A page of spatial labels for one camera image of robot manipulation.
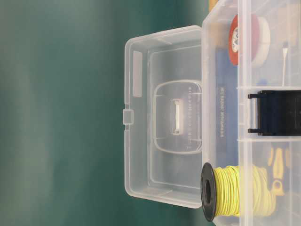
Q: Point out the red solder spool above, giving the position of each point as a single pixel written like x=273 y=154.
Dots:
x=233 y=44

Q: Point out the white tape roll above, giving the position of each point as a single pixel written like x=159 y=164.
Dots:
x=260 y=40

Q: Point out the clear toolbox lid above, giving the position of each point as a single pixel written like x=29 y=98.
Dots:
x=163 y=116

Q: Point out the yellow handled nipper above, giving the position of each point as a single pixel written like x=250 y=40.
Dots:
x=278 y=170

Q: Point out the blue tool in toolbox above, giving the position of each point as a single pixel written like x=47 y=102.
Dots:
x=227 y=109

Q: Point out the clear plastic toolbox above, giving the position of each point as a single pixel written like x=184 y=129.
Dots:
x=251 y=172

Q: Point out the yellow wire spool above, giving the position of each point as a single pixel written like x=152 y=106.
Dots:
x=220 y=192

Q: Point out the white handled small tool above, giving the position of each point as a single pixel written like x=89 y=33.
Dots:
x=284 y=51

